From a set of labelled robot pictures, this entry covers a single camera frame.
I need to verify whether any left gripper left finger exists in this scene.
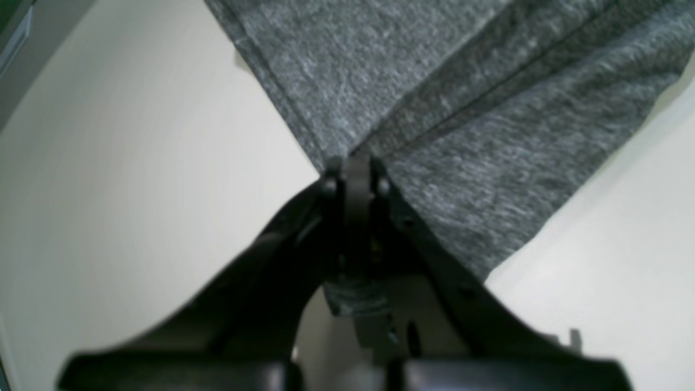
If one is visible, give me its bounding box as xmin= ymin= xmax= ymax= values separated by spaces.
xmin=57 ymin=158 xmax=343 ymax=390

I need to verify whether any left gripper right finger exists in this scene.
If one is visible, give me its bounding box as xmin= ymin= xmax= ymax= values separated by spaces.
xmin=353 ymin=156 xmax=631 ymax=390

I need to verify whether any grey long-sleeve T-shirt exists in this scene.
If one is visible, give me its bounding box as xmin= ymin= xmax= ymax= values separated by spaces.
xmin=204 ymin=0 xmax=695 ymax=318

